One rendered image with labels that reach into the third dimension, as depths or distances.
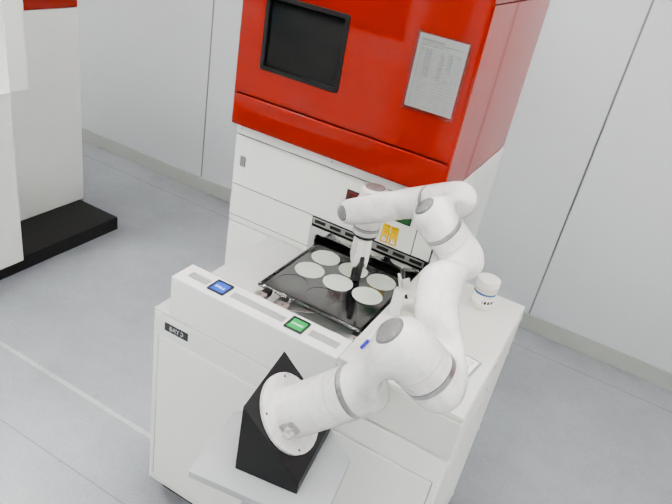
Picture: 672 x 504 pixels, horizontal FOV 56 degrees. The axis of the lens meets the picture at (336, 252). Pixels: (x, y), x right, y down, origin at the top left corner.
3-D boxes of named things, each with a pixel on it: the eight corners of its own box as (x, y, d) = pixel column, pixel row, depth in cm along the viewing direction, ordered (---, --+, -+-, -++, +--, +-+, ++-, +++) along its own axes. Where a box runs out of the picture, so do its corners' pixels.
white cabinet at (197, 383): (247, 396, 279) (269, 237, 240) (448, 507, 246) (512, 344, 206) (143, 492, 228) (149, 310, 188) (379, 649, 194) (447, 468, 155)
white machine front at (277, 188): (232, 216, 248) (242, 118, 229) (419, 297, 220) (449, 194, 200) (227, 218, 246) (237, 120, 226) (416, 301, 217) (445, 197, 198)
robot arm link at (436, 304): (378, 382, 124) (423, 427, 130) (429, 370, 117) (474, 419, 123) (421, 219, 158) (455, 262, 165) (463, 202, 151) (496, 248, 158)
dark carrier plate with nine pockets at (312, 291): (318, 245, 224) (319, 244, 224) (405, 283, 212) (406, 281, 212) (264, 284, 197) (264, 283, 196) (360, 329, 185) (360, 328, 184)
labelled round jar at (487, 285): (473, 294, 199) (482, 269, 195) (494, 303, 197) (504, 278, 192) (466, 304, 194) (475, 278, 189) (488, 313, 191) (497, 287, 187)
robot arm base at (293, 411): (300, 473, 140) (367, 455, 130) (247, 415, 134) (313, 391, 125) (324, 411, 155) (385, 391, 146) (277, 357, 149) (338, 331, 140)
